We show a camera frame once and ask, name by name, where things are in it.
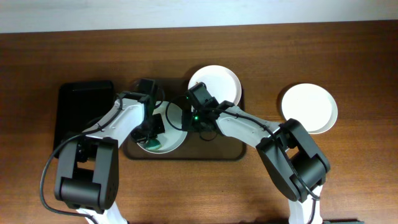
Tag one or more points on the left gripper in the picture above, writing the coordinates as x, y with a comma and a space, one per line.
138, 135

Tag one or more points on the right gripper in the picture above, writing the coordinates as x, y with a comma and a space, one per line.
188, 124

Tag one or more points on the pale blue plate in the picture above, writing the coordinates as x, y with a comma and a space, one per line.
171, 138

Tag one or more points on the white plate top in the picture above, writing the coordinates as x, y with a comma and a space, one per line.
220, 82

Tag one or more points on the white plate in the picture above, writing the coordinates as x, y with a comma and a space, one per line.
311, 105
220, 82

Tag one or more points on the green scrubbing sponge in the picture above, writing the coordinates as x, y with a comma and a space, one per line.
152, 145

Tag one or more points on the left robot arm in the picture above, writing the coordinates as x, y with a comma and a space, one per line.
87, 177

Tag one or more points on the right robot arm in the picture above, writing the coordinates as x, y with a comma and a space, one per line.
294, 162

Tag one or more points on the brown plastic serving tray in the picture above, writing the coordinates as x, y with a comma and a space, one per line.
193, 148

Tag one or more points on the black plastic tray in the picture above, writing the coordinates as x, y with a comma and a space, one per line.
81, 105

